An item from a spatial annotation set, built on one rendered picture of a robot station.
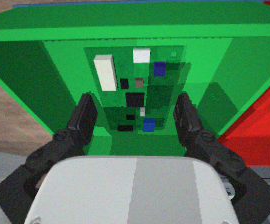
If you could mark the green circuit board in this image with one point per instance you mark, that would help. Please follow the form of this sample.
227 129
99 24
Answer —
135 84

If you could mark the green bin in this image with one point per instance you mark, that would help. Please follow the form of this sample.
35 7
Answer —
223 76

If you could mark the red bin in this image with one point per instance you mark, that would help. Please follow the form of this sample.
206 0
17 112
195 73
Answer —
251 138

